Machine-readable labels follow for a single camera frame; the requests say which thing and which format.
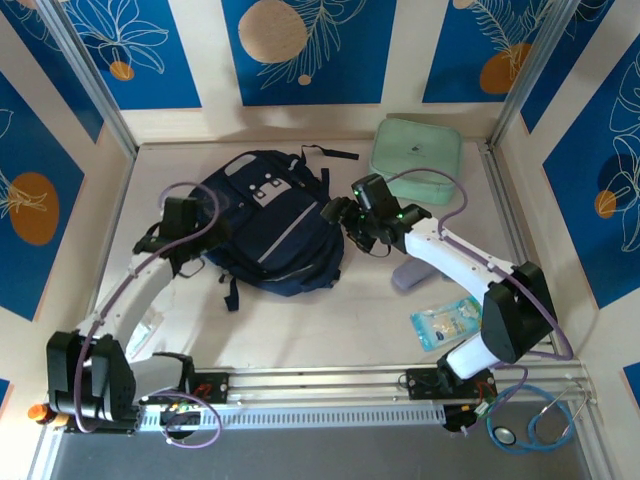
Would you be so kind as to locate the lavender grey glasses case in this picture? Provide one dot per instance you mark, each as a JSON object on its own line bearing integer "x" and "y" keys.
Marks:
{"x": 410, "y": 276}

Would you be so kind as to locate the navy blue backpack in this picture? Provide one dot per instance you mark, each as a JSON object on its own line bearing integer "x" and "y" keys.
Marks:
{"x": 285, "y": 235}

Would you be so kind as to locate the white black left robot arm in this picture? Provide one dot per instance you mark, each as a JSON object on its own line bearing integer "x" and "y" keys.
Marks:
{"x": 145, "y": 290}

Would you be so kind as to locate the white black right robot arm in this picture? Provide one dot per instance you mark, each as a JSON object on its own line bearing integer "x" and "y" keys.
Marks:
{"x": 450, "y": 260}

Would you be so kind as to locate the clear plastic packet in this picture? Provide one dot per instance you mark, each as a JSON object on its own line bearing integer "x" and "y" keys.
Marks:
{"x": 145, "y": 332}

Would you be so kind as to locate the mint green zippered case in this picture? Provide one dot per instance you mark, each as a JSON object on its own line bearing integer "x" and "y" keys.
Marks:
{"x": 417, "y": 145}

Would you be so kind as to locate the light blue wet wipes packet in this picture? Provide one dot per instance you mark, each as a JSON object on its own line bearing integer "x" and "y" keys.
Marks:
{"x": 440, "y": 325}

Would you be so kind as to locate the black ribbed block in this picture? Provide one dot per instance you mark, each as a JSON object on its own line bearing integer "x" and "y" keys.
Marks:
{"x": 125, "y": 425}

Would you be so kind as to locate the orange emergency stop button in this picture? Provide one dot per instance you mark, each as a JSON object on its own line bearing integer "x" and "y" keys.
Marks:
{"x": 39, "y": 414}

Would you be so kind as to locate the blue stethoscope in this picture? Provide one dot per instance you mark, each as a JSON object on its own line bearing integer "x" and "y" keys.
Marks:
{"x": 550, "y": 430}

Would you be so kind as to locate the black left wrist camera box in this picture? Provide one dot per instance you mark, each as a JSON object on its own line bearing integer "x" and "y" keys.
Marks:
{"x": 180, "y": 215}

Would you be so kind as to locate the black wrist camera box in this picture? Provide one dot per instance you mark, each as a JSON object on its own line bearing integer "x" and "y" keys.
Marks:
{"x": 372, "y": 195}
{"x": 180, "y": 215}

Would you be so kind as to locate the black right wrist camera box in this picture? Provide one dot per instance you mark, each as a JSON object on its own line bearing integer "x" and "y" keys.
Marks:
{"x": 372, "y": 195}

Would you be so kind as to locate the aluminium side rail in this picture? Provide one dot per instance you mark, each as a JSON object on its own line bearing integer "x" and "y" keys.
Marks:
{"x": 510, "y": 215}

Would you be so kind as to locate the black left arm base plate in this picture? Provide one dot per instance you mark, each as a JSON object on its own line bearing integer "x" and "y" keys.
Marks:
{"x": 210, "y": 387}

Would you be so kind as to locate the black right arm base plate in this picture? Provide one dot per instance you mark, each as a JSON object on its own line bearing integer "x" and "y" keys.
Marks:
{"x": 425, "y": 385}

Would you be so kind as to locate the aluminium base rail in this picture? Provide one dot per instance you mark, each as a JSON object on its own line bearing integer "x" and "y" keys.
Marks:
{"x": 325, "y": 380}

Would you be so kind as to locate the aluminium frame post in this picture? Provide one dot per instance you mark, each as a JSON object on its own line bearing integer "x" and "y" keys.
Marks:
{"x": 535, "y": 70}
{"x": 85, "y": 75}

